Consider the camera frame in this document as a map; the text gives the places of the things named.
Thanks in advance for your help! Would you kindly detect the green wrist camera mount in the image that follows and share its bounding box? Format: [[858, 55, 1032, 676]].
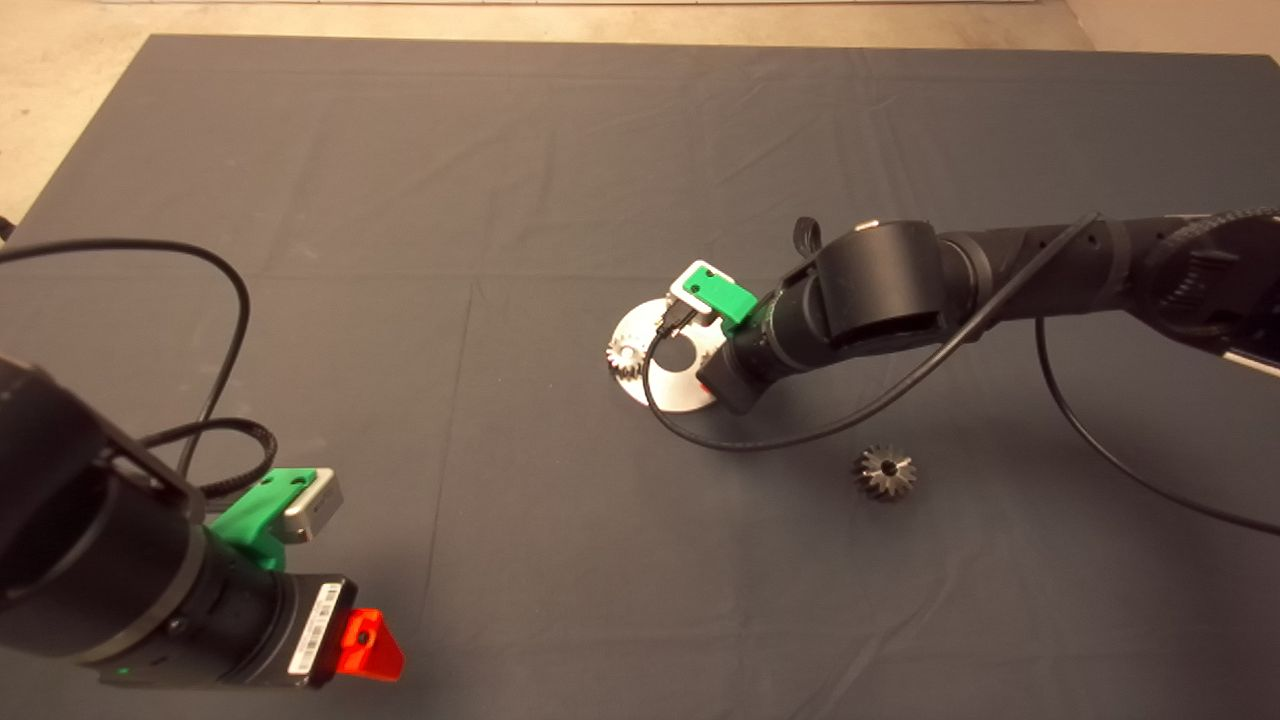
[[685, 272, 759, 327], [208, 468, 319, 573]]

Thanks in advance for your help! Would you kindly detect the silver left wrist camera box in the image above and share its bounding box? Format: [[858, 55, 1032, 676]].
[[283, 468, 344, 544]]

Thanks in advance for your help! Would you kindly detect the ribbed black left arm cable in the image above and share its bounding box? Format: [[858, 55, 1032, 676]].
[[140, 418, 279, 499]]

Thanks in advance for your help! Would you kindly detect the round metal plate with hole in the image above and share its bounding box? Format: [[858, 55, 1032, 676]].
[[610, 298, 726, 413]]

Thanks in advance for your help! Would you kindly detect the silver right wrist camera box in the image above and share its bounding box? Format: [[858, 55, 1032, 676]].
[[668, 260, 736, 317]]

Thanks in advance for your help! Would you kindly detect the green left wrist camera mount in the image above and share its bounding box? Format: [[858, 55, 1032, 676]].
[[208, 468, 319, 573]]

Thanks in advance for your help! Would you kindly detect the large steel gear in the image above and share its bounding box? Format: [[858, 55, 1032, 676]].
[[852, 444, 918, 503]]

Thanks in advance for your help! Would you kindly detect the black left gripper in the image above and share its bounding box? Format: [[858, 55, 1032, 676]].
[[145, 525, 406, 689]]

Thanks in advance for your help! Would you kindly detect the green right wrist camera mount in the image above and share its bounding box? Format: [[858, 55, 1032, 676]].
[[685, 272, 759, 327]]

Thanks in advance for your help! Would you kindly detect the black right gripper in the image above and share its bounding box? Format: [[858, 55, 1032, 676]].
[[696, 300, 801, 416]]

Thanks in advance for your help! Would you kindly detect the dark grey table cloth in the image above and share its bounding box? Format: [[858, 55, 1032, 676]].
[[0, 35, 1280, 720]]

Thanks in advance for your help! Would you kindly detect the smooth black right arm cable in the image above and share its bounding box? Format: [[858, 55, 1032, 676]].
[[643, 212, 1280, 537]]

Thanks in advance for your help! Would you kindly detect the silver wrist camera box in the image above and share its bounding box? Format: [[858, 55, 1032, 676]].
[[668, 260, 736, 317], [283, 468, 344, 544]]

